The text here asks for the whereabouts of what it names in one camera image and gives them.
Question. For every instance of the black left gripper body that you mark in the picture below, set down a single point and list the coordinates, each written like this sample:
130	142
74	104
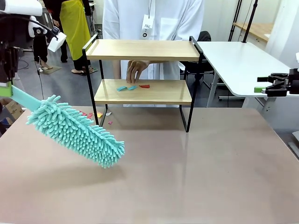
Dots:
8	63

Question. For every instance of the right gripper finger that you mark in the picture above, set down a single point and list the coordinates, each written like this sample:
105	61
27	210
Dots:
279	89
278	78

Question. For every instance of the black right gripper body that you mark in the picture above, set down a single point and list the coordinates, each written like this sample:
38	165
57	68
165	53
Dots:
294	81

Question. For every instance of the teal chenille duster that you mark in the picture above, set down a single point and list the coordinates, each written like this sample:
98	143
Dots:
77	133

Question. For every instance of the two-tier wood metal shelf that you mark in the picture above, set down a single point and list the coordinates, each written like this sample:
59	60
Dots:
142	50

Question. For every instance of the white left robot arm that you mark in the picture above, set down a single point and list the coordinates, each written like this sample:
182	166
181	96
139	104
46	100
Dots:
21	7

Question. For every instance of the person right hand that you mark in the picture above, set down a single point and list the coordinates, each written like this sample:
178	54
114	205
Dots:
135	70

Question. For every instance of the printed cardboard box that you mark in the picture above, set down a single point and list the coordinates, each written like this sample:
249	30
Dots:
11	108

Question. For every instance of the person in dark clothes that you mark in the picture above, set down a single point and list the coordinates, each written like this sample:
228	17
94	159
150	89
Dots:
40	53

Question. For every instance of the brown floor mat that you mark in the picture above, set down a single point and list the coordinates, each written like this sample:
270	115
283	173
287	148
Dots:
54	69

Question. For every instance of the large white side table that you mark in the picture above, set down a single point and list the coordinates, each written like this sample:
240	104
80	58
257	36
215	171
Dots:
233	60

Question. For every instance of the wooden background table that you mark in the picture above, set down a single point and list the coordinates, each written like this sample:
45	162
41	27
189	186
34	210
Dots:
257	29

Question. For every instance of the black stand pole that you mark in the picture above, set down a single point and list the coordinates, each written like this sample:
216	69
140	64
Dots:
250	21

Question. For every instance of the black tripod stand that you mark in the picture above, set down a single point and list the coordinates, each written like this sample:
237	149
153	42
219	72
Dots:
235	21

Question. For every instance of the person in yellow apron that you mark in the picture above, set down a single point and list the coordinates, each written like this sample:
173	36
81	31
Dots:
74	28

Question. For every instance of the pink paper scrap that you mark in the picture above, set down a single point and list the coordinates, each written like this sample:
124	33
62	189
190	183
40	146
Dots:
83	113

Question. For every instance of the black chair back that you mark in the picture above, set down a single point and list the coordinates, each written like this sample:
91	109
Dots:
205	36

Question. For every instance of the white paper scrap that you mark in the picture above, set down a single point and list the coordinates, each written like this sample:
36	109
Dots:
108	114

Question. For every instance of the person in white shirt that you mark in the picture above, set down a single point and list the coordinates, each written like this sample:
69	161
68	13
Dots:
126	21

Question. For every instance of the white name badge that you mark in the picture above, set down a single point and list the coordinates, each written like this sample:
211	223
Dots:
147	24

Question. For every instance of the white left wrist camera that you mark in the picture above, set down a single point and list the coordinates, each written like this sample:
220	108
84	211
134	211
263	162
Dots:
57	43

